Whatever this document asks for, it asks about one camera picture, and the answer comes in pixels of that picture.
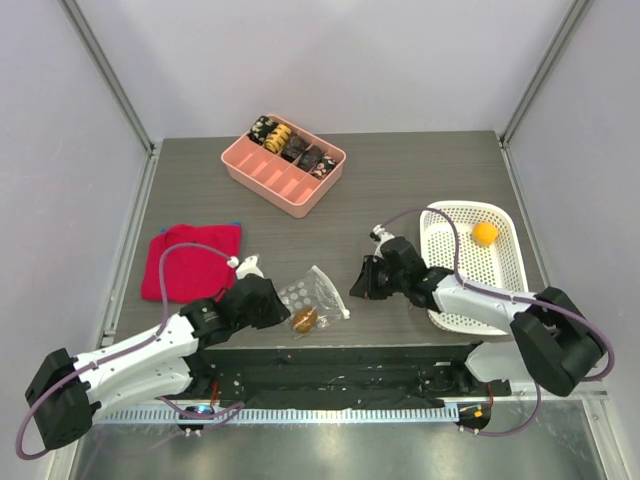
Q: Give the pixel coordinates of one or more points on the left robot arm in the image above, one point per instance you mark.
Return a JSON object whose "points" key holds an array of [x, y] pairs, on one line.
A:
{"points": [[69, 393]]}

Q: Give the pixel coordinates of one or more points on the brown orange fake fruit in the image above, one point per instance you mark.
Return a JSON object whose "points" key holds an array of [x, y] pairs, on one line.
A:
{"points": [[304, 320]]}

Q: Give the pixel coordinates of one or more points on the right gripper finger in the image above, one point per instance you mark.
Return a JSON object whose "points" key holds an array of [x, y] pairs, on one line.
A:
{"points": [[361, 267], [361, 289]]}

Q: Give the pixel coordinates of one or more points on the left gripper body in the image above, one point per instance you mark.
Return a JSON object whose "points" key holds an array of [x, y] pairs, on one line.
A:
{"points": [[267, 314]]}

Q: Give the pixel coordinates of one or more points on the white slotted cable duct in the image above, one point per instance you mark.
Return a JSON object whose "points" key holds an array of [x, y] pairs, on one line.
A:
{"points": [[160, 414]]}

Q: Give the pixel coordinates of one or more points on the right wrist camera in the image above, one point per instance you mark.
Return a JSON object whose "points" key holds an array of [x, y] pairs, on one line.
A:
{"points": [[380, 235]]}

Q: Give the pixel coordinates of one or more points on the aluminium frame post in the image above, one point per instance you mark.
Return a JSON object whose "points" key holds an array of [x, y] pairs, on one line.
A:
{"points": [[91, 43], [577, 11]]}

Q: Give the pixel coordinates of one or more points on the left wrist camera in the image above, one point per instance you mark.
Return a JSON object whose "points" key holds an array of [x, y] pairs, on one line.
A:
{"points": [[243, 268]]}

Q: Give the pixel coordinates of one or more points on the dark brown sock roll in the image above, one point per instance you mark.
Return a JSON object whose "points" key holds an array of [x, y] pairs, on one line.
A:
{"points": [[294, 147]]}

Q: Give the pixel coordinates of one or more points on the blue folded cloth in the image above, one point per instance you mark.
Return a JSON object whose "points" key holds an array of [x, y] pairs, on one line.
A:
{"points": [[234, 223]]}

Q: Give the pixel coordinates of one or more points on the yellow fake fruit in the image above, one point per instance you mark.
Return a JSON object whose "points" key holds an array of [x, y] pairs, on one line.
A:
{"points": [[485, 234]]}

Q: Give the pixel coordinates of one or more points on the right aluminium frame post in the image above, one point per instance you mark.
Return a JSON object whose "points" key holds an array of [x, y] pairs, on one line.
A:
{"points": [[577, 11]]}

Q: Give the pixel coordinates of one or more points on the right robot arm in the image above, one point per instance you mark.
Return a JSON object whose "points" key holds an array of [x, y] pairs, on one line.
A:
{"points": [[553, 345]]}

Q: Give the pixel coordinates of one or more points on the black spotted sock roll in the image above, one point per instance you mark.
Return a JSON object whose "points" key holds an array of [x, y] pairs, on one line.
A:
{"points": [[324, 167]]}

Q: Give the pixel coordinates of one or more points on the white perforated basket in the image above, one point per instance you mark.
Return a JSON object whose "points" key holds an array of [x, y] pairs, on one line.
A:
{"points": [[499, 265]]}

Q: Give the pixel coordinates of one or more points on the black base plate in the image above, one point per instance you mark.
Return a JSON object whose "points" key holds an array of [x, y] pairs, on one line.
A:
{"points": [[337, 378]]}

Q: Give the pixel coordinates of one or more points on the left aluminium frame post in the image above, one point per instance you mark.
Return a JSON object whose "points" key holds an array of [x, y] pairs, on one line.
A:
{"points": [[91, 43]]}

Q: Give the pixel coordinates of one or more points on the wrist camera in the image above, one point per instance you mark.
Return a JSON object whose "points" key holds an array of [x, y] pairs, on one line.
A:
{"points": [[380, 235], [243, 268]]}

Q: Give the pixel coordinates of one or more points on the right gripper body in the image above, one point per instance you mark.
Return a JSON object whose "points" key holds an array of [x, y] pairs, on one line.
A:
{"points": [[370, 278]]}

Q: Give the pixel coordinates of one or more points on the clear zip top bag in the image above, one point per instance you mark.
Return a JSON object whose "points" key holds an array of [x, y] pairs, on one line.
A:
{"points": [[316, 290]]}

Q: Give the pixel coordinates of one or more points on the black floral sock roll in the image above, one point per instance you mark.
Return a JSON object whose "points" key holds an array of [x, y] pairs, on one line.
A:
{"points": [[261, 129]]}

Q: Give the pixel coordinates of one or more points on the yellow black sock roll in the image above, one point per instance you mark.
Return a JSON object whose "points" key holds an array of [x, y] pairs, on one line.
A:
{"points": [[277, 139]]}

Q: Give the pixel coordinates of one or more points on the red folded cloth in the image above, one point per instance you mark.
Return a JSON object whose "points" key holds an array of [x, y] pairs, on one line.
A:
{"points": [[190, 273]]}

